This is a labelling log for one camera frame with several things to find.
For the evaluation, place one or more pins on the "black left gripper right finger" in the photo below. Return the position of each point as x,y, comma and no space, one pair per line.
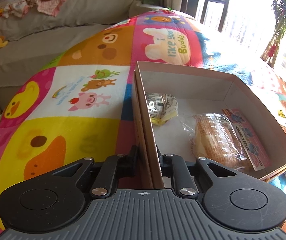
180,172

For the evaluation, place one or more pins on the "pink floral cloth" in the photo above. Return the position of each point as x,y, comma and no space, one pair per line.
20,8

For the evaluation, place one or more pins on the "beige sofa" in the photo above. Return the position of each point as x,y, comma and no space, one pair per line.
36,39

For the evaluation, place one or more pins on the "packaged bread loaf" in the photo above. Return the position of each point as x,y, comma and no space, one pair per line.
212,136

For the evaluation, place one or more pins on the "colourful cartoon play mat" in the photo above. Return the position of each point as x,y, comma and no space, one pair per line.
78,111

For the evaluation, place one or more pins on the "pink Volcano snack packet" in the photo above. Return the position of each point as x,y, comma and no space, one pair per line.
249,139

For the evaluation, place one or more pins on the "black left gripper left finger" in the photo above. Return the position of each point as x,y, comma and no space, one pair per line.
108,173

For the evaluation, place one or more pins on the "newspaper print snack packet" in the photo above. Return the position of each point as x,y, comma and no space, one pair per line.
161,107

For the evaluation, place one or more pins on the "white cardboard box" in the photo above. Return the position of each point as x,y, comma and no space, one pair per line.
198,91

